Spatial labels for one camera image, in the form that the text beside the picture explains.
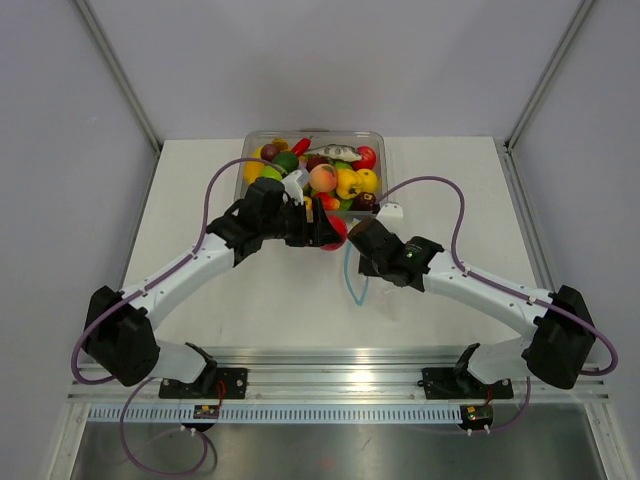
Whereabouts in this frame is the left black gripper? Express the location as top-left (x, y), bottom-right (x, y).
top-left (261, 198), bottom-right (341, 248)

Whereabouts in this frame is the clear zip top bag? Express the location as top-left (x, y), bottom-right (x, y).
top-left (342, 242), bottom-right (399, 322)

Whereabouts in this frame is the orange peach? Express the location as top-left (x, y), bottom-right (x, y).
top-left (309, 164), bottom-right (338, 193)

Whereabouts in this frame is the green apple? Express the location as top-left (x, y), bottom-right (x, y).
top-left (259, 165), bottom-right (283, 181)

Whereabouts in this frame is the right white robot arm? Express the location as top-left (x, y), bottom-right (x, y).
top-left (348, 219), bottom-right (595, 398)

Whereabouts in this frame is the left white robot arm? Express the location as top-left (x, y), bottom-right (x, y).
top-left (72, 178), bottom-right (343, 398)

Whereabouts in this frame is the clear plastic food container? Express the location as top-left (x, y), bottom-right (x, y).
top-left (235, 131), bottom-right (387, 221)

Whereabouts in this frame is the red strawberry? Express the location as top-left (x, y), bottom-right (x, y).
top-left (313, 192), bottom-right (341, 211)

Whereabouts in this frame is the dark red apple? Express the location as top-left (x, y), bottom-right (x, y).
top-left (350, 192), bottom-right (379, 213)

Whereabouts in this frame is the yellow bell pepper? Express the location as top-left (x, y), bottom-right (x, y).
top-left (335, 169), bottom-right (363, 200)

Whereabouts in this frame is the yellow orange fruit right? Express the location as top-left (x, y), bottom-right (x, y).
top-left (355, 169), bottom-right (379, 194)

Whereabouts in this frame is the dark purple plum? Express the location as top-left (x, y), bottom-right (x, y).
top-left (306, 155), bottom-right (330, 172)

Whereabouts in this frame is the dark green avocado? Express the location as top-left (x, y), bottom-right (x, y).
top-left (272, 151), bottom-right (299, 173)

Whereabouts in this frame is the grey toy fish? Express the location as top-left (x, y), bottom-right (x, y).
top-left (305, 144), bottom-right (362, 163)

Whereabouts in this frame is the red chili pepper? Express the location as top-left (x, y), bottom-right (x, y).
top-left (290, 137), bottom-right (311, 157)

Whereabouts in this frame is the red tomato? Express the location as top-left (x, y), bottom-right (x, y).
top-left (351, 146), bottom-right (377, 170)

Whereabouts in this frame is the yellow lemon left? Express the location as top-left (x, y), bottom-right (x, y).
top-left (243, 159), bottom-right (265, 185)

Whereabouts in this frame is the purple passion fruit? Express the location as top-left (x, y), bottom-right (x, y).
top-left (260, 143), bottom-right (280, 162)

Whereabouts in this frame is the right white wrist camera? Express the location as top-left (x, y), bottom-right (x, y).
top-left (375, 202), bottom-right (404, 230)

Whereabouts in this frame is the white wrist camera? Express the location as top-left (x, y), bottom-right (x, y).
top-left (281, 169), bottom-right (310, 204)
top-left (375, 202), bottom-right (404, 230)

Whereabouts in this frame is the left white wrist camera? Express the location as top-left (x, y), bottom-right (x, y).
top-left (281, 169), bottom-right (310, 204)

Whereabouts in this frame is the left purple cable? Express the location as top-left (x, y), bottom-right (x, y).
top-left (69, 157), bottom-right (291, 474)

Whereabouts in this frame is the purple cable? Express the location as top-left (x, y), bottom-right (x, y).
top-left (377, 175), bottom-right (619, 435)
top-left (69, 157), bottom-right (291, 474)

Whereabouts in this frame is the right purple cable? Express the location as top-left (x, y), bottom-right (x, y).
top-left (377, 175), bottom-right (619, 435)

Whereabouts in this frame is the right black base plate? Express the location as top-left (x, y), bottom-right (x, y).
top-left (417, 367), bottom-right (514, 400)

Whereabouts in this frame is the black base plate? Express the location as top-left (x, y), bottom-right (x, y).
top-left (159, 367), bottom-right (248, 400)
top-left (417, 367), bottom-right (514, 400)

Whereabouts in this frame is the aluminium mounting rail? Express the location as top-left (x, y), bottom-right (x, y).
top-left (66, 346), bottom-right (611, 404)

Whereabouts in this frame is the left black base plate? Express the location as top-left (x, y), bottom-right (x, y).
top-left (159, 367), bottom-right (248, 400)

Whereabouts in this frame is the white slotted cable duct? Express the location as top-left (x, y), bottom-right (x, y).
top-left (88, 404), bottom-right (462, 425)

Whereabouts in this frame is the aluminium frame post left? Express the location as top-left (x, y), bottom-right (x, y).
top-left (70, 0), bottom-right (163, 159)

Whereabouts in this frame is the aluminium frame post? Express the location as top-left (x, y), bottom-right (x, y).
top-left (504, 0), bottom-right (599, 154)
top-left (70, 0), bottom-right (163, 159)

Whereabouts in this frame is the aluminium frame post right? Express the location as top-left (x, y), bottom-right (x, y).
top-left (504, 0), bottom-right (599, 154)

